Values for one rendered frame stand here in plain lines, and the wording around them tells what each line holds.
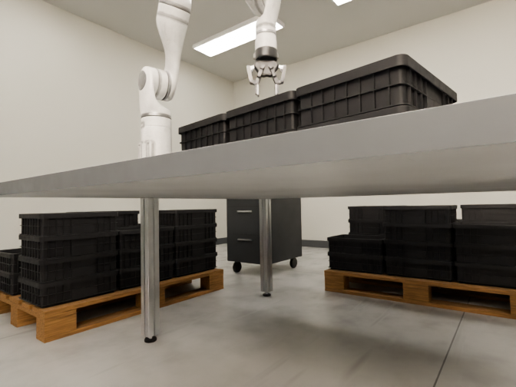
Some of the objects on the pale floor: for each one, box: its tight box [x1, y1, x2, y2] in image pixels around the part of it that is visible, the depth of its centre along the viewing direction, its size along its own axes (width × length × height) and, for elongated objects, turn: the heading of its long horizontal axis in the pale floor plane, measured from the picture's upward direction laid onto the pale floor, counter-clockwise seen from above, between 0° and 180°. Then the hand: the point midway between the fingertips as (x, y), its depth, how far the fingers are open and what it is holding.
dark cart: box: [227, 198, 302, 273], centre depth 318 cm, size 62×45×90 cm
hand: (266, 91), depth 113 cm, fingers open, 5 cm apart
